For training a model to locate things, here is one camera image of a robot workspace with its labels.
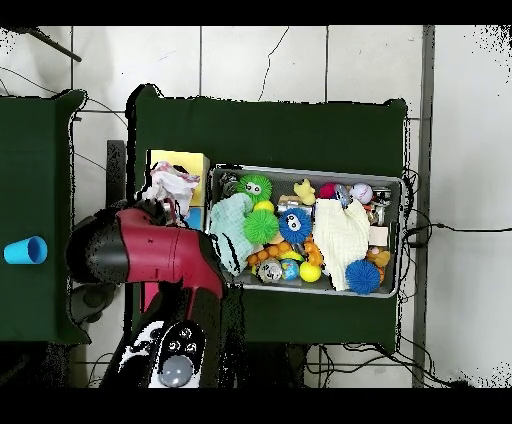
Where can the crushed silver can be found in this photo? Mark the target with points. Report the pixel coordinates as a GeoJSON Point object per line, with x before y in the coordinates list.
{"type": "Point", "coordinates": [270, 271]}

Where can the globe print ball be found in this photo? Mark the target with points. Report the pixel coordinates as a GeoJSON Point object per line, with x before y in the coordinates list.
{"type": "Point", "coordinates": [290, 269]}

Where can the wooden box with three holes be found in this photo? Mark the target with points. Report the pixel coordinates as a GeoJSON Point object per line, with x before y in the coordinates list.
{"type": "Point", "coordinates": [196, 160]}

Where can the mint knitted cloth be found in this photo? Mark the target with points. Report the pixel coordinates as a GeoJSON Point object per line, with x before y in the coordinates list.
{"type": "Point", "coordinates": [228, 220]}

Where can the dark green table cloth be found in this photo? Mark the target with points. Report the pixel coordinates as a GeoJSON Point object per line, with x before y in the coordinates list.
{"type": "Point", "coordinates": [36, 160]}
{"type": "Point", "coordinates": [280, 132]}

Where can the cream knitted cloth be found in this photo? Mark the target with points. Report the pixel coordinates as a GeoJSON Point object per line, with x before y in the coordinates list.
{"type": "Point", "coordinates": [340, 240]}

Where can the blue round object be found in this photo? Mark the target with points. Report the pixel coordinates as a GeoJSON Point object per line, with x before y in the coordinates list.
{"type": "Point", "coordinates": [20, 252]}

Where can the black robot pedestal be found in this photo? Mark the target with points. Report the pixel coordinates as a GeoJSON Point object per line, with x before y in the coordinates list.
{"type": "Point", "coordinates": [280, 368]}

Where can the yellow ball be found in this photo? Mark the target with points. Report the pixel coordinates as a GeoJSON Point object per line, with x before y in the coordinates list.
{"type": "Point", "coordinates": [264, 206]}

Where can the white paper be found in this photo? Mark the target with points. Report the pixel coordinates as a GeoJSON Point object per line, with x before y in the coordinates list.
{"type": "Point", "coordinates": [172, 186]}

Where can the blue spiky googly-eyed ball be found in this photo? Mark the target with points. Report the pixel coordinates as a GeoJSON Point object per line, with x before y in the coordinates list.
{"type": "Point", "coordinates": [363, 276]}
{"type": "Point", "coordinates": [295, 226]}

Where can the yellow foam toy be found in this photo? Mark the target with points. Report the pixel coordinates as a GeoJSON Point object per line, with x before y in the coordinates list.
{"type": "Point", "coordinates": [304, 192]}

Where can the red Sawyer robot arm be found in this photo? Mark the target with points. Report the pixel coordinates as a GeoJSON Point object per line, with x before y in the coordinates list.
{"type": "Point", "coordinates": [164, 252]}

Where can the dark rod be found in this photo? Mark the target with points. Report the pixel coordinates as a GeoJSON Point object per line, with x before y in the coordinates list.
{"type": "Point", "coordinates": [52, 44]}

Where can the shallow grey mesh bin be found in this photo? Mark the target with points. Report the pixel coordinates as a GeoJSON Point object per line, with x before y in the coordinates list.
{"type": "Point", "coordinates": [282, 182]}

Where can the grey stand foot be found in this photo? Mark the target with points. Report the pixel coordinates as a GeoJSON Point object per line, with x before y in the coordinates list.
{"type": "Point", "coordinates": [92, 304]}

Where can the green spiky googly-eyed ball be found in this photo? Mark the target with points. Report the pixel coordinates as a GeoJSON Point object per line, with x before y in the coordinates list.
{"type": "Point", "coordinates": [255, 188]}

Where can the black upright panel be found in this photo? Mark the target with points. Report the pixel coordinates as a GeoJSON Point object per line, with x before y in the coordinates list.
{"type": "Point", "coordinates": [116, 168]}

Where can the white baseball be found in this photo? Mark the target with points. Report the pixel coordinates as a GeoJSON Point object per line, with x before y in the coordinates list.
{"type": "Point", "coordinates": [361, 193]}

